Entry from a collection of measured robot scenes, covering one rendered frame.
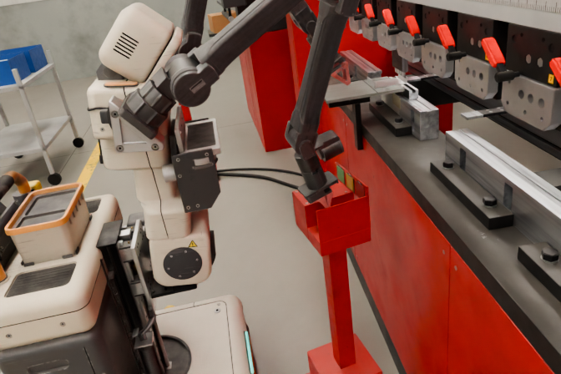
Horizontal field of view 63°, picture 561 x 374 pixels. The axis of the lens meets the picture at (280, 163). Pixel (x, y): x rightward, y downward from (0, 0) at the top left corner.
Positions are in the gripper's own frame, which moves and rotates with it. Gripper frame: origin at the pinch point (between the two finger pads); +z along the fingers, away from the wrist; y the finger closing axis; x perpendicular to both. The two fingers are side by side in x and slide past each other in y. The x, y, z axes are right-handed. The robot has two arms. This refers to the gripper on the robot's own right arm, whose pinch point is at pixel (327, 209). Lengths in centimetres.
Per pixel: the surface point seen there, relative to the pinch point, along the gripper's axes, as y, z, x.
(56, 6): -114, -80, 747
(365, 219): 7.9, 6.5, -4.1
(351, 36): 72, -7, 112
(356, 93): 30.5, -14.7, 28.0
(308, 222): -5.9, 4.4, 5.2
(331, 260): -4.7, 19.1, 3.0
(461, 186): 25.4, -5.7, -27.1
